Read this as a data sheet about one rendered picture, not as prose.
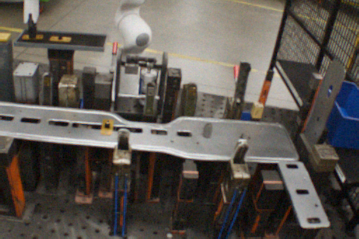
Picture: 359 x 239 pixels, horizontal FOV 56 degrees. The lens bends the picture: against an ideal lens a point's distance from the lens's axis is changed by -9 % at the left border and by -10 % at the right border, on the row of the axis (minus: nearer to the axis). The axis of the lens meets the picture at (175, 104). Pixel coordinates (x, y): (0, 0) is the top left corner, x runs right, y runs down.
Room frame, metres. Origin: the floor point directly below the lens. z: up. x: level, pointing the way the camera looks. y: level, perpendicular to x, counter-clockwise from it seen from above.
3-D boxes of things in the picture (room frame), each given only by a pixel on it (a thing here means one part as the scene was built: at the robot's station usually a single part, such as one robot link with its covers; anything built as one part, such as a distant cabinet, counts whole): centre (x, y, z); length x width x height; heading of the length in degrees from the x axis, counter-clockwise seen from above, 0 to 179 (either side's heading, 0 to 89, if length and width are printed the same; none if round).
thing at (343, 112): (1.18, -0.67, 1.10); 0.30 x 0.17 x 0.13; 0
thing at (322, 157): (0.95, -0.54, 0.88); 0.08 x 0.08 x 0.36; 8
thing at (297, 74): (1.30, -0.65, 1.02); 0.90 x 0.22 x 0.03; 8
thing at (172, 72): (1.22, 0.02, 0.91); 0.07 x 0.05 x 0.42; 8
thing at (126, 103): (1.19, 0.14, 0.94); 0.18 x 0.13 x 0.49; 98
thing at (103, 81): (1.17, 0.27, 0.89); 0.13 x 0.11 x 0.38; 8
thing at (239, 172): (0.83, -0.22, 0.87); 0.12 x 0.09 x 0.35; 8
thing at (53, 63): (1.28, 0.49, 0.92); 0.10 x 0.08 x 0.45; 98
